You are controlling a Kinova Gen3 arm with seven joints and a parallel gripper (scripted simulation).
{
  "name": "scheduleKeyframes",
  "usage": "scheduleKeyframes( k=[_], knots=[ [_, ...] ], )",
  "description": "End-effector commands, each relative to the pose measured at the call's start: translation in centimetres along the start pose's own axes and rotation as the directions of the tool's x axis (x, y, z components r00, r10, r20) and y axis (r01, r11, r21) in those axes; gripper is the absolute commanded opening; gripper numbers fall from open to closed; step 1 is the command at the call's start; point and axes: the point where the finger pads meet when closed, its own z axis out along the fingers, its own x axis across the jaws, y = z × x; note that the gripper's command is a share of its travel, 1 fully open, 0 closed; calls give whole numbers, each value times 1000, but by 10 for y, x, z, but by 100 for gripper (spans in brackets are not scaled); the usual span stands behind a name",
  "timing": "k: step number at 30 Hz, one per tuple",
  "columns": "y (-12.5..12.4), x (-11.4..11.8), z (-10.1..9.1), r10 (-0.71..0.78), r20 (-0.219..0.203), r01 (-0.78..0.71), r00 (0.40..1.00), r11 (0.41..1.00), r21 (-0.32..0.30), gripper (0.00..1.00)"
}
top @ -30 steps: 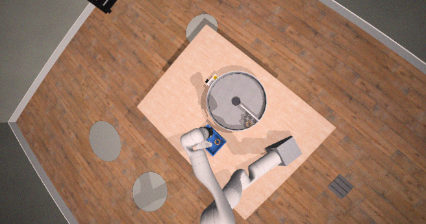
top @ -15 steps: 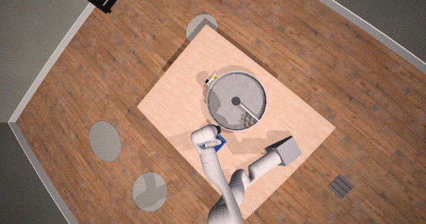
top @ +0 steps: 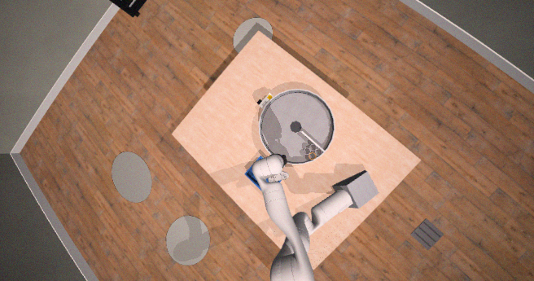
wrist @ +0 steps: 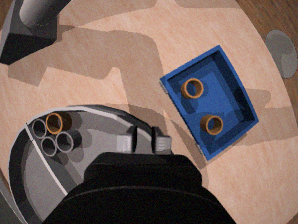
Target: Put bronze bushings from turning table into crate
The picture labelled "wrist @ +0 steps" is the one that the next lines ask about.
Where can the blue tray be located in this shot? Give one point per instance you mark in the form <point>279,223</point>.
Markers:
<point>223,95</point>

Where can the grey metal ring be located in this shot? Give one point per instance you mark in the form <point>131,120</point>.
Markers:
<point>48,147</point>
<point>62,143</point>
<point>38,128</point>

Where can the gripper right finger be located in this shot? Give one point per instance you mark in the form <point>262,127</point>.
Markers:
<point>160,143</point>

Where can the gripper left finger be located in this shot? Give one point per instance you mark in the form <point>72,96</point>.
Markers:
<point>126,143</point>

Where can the bronze ring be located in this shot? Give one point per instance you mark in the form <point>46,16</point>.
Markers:
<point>52,122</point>
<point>218,124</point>
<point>198,85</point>

